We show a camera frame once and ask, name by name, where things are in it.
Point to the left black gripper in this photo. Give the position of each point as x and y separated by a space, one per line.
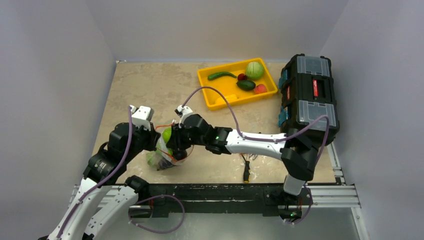
153 136

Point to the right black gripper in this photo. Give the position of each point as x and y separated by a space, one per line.
177 139

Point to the green lime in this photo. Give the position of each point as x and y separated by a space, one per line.
166 134

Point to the clear orange zip bag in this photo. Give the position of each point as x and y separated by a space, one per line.
161 146

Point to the white cauliflower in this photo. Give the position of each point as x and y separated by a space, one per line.
153 158

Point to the dark red plum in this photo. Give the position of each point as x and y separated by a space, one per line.
242 77

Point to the purple eggplant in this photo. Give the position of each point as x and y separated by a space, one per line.
167 161

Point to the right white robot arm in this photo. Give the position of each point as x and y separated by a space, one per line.
298 153

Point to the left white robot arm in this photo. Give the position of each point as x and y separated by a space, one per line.
83 220

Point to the black yellow screwdriver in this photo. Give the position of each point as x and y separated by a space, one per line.
246 171

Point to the dark green chili pepper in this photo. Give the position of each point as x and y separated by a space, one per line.
220 74

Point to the dark green avocado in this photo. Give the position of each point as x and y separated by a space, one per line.
246 85

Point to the green cabbage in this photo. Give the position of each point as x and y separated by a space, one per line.
254 70

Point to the black toolbox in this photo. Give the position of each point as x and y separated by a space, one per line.
307 87

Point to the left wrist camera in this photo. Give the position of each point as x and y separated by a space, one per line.
141 116

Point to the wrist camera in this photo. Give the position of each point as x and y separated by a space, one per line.
183 112
141 116

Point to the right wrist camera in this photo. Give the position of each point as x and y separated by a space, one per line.
183 112

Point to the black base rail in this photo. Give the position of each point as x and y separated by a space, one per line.
267 199

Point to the orange handled pliers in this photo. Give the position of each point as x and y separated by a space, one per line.
251 157

